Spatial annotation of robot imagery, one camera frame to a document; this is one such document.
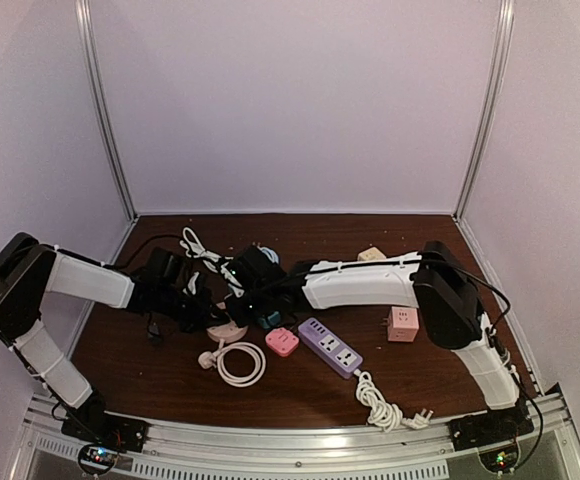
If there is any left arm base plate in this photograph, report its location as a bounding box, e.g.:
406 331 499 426
61 407 148 453

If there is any left aluminium corner post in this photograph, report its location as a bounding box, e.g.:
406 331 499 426
75 0 138 222

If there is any teal power strip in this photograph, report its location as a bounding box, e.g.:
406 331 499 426
257 311 282 331

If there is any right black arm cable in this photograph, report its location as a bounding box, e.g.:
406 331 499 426
219 249 544 416

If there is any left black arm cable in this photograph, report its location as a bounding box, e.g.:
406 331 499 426
0 235 231 346

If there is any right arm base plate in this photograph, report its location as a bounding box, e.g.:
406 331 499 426
448 402 534 451

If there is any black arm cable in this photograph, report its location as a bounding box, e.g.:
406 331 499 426
0 235 231 346
219 249 544 416

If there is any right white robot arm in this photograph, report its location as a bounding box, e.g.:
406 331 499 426
220 241 521 442

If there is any right aluminium corner post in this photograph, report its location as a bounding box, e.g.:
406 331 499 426
453 0 516 223

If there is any small dark plug charger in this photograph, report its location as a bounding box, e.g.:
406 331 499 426
146 323 164 346

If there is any white bundled power cord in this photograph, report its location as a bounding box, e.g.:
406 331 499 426
355 368 434 434

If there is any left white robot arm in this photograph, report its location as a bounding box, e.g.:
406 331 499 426
0 232 226 444

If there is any aluminium front rail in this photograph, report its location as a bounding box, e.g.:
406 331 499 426
5 394 580 479

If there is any white coiled cord left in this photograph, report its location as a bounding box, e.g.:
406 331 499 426
198 342 267 388

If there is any purple power strip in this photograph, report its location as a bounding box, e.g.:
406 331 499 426
298 318 363 379

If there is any beige cube socket adapter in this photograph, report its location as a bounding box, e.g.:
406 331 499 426
357 246 386 262

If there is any aluminium corner post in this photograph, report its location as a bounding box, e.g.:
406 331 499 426
75 0 138 222
453 0 516 223

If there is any pink cube socket adapter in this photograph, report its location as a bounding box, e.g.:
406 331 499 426
385 306 419 343

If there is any pink square plug adapter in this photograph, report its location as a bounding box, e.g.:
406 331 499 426
265 328 300 358

